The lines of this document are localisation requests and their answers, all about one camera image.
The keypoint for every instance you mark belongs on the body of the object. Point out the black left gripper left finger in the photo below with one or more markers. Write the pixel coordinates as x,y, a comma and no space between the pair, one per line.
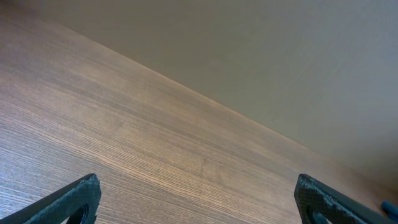
75,203

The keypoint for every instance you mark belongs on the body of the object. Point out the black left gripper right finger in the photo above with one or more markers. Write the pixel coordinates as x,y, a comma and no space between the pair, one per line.
319,203

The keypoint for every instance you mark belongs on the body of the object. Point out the navy blue garment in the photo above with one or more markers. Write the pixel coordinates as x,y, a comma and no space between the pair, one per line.
390,209

